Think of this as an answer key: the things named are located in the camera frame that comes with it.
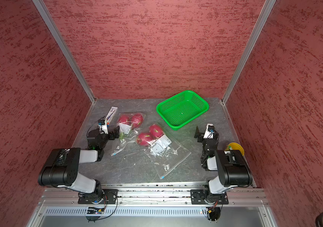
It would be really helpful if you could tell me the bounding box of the dragon fruit bag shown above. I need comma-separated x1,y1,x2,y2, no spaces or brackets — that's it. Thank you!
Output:
149,124,164,139
130,113,144,129

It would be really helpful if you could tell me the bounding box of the white toothpaste box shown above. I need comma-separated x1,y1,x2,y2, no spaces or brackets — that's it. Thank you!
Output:
105,107,118,125

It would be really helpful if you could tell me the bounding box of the yellow cup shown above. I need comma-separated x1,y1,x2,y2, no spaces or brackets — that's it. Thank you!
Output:
225,142,245,156

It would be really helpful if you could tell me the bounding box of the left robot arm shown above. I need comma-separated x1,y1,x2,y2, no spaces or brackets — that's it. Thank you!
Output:
37,127,120,198

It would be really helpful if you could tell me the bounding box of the green plastic basket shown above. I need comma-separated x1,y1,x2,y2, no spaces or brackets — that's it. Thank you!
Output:
156,90,209,131

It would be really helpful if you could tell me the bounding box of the corner aluminium post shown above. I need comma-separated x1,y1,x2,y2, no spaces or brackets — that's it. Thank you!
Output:
221,0,276,106
32,0,96,104

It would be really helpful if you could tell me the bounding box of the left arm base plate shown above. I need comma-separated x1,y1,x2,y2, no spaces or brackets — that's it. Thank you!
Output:
78,189,119,205

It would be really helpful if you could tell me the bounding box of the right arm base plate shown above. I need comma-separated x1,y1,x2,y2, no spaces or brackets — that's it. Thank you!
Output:
190,190,229,205

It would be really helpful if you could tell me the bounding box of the clear zip-top bag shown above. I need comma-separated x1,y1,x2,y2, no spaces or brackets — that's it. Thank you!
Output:
136,123,191,179
111,112,146,156

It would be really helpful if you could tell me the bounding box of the right corner aluminium post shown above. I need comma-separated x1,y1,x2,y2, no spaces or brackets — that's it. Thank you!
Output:
221,0,276,106

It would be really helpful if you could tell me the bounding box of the aluminium rail frame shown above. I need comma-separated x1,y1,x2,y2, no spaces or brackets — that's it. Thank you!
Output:
27,182,277,227

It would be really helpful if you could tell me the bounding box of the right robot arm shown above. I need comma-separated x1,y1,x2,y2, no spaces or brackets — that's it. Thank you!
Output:
194,124,253,195

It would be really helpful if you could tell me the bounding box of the left corner aluminium post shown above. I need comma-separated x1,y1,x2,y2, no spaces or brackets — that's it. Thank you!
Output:
32,0,96,104

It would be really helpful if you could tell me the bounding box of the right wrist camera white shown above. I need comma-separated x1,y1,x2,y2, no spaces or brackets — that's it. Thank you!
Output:
203,124,215,139

